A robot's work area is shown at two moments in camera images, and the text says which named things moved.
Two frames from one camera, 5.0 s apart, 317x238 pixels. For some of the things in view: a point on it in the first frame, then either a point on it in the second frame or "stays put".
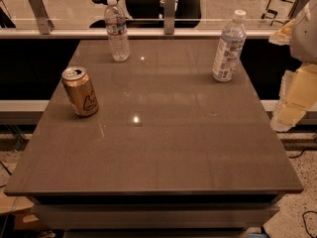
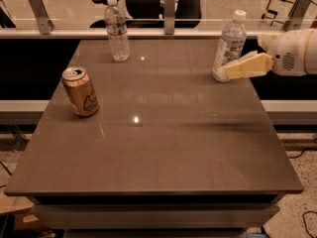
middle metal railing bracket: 169,12 stays put
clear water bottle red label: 117,36 stays put
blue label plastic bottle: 230,51 stays put
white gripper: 304,39 -> 286,54
